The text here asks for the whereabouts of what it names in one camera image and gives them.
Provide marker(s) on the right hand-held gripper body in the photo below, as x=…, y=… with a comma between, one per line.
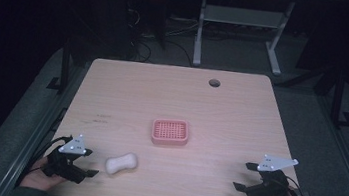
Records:
x=268, y=188

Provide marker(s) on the white soap bar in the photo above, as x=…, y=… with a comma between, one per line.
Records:
x=120, y=163

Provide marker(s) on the black metal stand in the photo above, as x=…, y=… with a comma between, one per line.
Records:
x=64, y=67
x=338, y=98

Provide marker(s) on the white metal table frame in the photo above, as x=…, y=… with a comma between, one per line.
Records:
x=243, y=16

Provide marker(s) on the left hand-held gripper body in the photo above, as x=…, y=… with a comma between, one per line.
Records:
x=64, y=168

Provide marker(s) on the person's left hand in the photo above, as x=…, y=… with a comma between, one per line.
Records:
x=36, y=178

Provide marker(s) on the dark round table grommet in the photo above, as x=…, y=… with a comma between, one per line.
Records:
x=214, y=83

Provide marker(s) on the pink soap dish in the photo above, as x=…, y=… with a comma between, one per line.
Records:
x=170, y=131

